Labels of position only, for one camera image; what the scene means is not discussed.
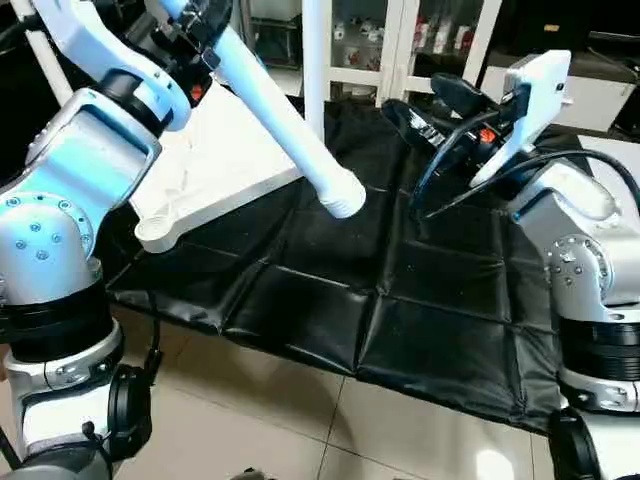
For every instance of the white plastic table leg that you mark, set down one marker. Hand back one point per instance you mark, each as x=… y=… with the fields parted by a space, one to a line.
x=45 y=50
x=280 y=120
x=314 y=60

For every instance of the white plastic table top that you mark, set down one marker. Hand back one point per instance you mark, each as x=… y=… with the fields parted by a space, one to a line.
x=220 y=170

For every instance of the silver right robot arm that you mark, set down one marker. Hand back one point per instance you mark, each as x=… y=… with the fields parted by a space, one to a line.
x=580 y=260

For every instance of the white glass-door cabinet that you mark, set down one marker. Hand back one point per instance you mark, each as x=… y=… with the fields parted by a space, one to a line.
x=420 y=45

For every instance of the white drawer unit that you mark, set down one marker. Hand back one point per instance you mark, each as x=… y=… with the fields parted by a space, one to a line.
x=600 y=95

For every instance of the white flat board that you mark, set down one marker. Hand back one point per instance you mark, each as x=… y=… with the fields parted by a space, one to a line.
x=622 y=160

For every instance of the black work mat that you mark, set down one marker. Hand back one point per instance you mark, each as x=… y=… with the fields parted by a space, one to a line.
x=400 y=300

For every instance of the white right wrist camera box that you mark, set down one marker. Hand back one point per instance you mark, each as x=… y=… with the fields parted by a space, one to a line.
x=530 y=100

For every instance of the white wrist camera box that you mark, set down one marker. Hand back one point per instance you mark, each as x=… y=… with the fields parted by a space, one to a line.
x=530 y=100
x=100 y=45

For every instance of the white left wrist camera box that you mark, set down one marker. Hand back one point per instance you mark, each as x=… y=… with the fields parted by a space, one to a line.
x=100 y=45

